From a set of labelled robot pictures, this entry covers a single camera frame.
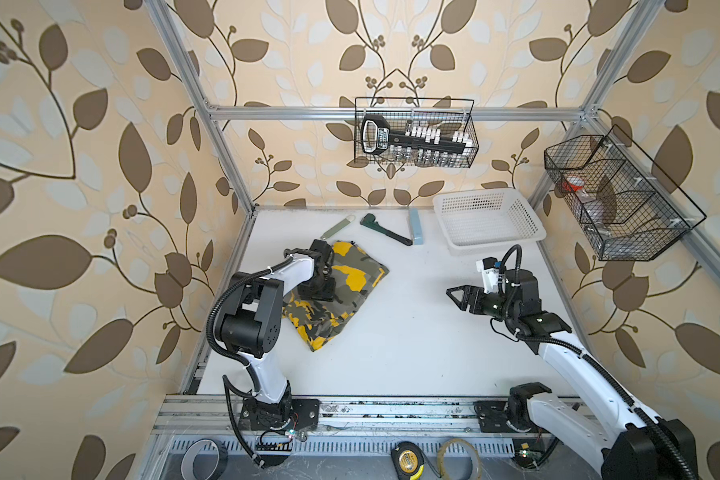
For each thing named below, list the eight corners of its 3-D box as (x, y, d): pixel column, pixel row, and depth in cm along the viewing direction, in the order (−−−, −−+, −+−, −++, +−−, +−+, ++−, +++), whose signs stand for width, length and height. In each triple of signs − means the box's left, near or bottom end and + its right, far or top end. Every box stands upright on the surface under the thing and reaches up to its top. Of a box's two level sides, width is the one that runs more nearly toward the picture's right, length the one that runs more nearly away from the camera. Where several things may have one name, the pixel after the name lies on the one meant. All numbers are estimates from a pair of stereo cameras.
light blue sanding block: (413, 244, 110) (414, 238, 108) (409, 215, 120) (410, 208, 117) (422, 244, 110) (424, 238, 108) (418, 215, 120) (419, 208, 117)
